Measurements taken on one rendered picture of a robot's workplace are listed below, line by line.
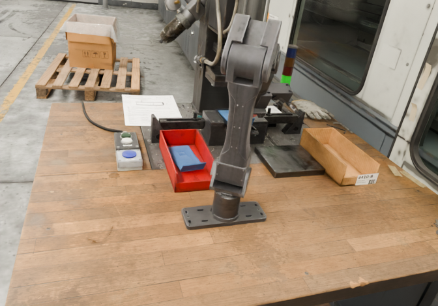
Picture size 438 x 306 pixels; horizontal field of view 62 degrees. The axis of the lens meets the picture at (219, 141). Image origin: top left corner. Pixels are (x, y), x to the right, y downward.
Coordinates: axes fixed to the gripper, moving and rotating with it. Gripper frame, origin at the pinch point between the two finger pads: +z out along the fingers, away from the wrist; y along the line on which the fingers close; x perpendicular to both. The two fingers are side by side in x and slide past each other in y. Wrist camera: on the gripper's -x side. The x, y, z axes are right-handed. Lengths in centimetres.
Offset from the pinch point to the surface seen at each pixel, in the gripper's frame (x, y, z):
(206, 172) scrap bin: 13.4, -14.4, 5.6
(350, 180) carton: -27.4, -24.0, -0.5
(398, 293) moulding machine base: -59, -50, 39
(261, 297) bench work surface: 15, -53, -11
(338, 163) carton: -24.1, -19.3, -2.7
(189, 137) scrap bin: 14.9, 2.0, 10.0
